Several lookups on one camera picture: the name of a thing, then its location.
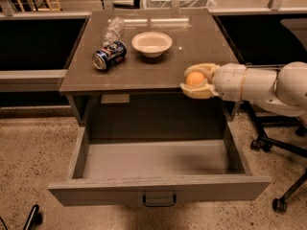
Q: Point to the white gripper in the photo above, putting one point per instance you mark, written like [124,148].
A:
[228,81]

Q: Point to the orange fruit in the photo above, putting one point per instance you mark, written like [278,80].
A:
[195,78]

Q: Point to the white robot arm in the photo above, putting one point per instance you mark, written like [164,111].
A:
[280,91]

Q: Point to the grey cabinet counter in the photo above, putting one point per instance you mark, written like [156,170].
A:
[196,38]

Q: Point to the grey open drawer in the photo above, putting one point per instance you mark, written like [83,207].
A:
[117,168]

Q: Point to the white paper bowl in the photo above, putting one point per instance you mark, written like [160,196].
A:
[151,44]

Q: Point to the black wheeled chair base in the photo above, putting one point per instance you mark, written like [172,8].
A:
[264,142]

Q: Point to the blue soda can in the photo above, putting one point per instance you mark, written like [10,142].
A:
[109,56]

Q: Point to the clear plastic bottle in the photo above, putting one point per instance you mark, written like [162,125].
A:
[114,30]

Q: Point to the black leg bottom left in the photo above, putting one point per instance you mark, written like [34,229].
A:
[34,218]

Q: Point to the wire mesh bin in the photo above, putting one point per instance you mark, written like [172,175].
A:
[183,4]

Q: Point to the black drawer handle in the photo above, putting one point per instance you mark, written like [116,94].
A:
[159,201]

